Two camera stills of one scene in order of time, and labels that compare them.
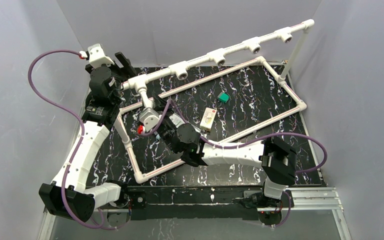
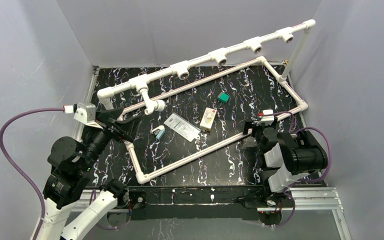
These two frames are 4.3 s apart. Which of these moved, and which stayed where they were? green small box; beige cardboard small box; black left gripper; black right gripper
Moved: black right gripper; black left gripper
Stayed: green small box; beige cardboard small box
